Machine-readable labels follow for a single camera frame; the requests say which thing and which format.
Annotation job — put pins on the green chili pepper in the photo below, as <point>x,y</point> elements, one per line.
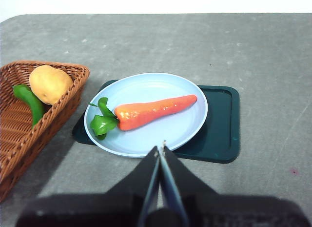
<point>34,105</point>

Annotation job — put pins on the brown woven wicker basket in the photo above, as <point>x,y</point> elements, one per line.
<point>22,139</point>

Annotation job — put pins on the yellow-brown potato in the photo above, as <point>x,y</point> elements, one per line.
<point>50,84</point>

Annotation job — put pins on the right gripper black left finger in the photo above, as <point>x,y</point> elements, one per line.
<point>97,210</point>

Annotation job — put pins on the dark rectangular tray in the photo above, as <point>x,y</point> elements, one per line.
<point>219,129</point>

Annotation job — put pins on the light blue round plate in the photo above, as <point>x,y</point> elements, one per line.
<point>151,139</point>

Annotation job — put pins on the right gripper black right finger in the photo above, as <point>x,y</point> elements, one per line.
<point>231,210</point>

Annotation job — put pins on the orange carrot with green leaves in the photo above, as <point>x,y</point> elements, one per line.
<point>151,109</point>

